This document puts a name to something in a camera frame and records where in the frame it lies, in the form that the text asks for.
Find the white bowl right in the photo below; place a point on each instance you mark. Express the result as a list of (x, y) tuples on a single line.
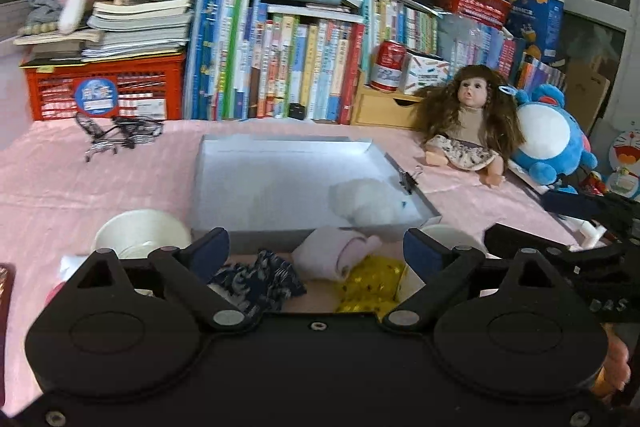
[(450, 241)]

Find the blue cardboard box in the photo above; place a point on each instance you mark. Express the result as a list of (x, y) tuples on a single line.
[(535, 24)]

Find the stack of paperback books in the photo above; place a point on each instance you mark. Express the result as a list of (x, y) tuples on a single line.
[(140, 19)]

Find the blue patterned cloth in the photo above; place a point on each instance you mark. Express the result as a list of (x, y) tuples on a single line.
[(265, 282)]

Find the brown cardboard sheet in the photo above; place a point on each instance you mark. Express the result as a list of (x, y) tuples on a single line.
[(590, 92)]

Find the wooden drawer box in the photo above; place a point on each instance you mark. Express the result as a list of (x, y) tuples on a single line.
[(382, 107)]

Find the gold dotted soft ball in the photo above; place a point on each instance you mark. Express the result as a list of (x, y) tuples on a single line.
[(370, 289)]

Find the grey cardboard box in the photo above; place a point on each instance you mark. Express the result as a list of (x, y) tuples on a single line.
[(280, 187)]

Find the grey plush toy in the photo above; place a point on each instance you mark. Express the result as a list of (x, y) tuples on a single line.
[(42, 2)]

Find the blue and white plush toy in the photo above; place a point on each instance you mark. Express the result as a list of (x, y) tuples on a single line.
[(550, 134)]

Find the person's right hand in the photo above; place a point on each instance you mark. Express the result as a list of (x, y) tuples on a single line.
[(616, 367)]

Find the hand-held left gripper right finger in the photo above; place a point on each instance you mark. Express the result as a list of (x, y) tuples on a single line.
[(422, 253)]

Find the small white printed box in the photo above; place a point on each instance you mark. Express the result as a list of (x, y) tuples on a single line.
[(426, 69)]

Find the red drink can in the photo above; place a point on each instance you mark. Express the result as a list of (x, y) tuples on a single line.
[(389, 67)]

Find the black binder clip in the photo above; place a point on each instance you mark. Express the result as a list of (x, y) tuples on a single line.
[(410, 182)]

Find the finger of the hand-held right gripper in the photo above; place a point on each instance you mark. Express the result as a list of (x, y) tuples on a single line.
[(510, 237), (565, 204)]

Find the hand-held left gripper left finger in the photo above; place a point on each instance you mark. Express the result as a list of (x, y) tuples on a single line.
[(212, 252)]

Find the pink cloth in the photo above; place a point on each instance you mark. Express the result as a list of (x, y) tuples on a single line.
[(332, 257)]

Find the white rolled sock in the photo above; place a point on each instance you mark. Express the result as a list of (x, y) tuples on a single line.
[(367, 206)]

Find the blue cartoon cat toy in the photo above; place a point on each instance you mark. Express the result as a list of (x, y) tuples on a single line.
[(625, 157)]

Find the paper cup with black drawing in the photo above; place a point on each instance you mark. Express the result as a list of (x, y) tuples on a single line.
[(142, 234)]

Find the row of children's books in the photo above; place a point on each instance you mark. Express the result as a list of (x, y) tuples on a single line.
[(275, 67)]

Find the brown haired doll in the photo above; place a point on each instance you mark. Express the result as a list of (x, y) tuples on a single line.
[(467, 127)]

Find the pink tablecloth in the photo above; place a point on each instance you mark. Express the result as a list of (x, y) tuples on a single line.
[(75, 192)]

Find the red plastic crate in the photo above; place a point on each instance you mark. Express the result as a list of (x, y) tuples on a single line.
[(105, 89)]

